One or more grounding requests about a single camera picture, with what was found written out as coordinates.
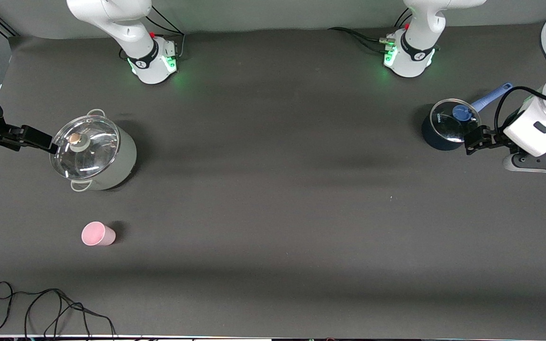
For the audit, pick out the glass lid with blue knob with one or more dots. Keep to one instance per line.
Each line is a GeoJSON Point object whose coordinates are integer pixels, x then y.
{"type": "Point", "coordinates": [448, 125]}

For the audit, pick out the dark blue saucepan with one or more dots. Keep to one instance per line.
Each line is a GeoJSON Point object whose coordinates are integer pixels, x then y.
{"type": "Point", "coordinates": [436, 139]}

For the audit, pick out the pink plastic cup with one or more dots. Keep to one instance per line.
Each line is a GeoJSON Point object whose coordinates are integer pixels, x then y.
{"type": "Point", "coordinates": [97, 234]}

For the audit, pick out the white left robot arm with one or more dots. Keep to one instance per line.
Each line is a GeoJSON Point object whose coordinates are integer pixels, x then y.
{"type": "Point", "coordinates": [415, 57]}

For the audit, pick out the dark grey table mat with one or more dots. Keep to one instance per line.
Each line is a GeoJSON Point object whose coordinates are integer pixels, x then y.
{"type": "Point", "coordinates": [273, 227]}

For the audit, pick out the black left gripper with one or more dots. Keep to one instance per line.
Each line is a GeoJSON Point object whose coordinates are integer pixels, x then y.
{"type": "Point", "coordinates": [496, 140]}

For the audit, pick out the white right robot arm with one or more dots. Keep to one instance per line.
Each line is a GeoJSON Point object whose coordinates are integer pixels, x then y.
{"type": "Point", "coordinates": [135, 33]}

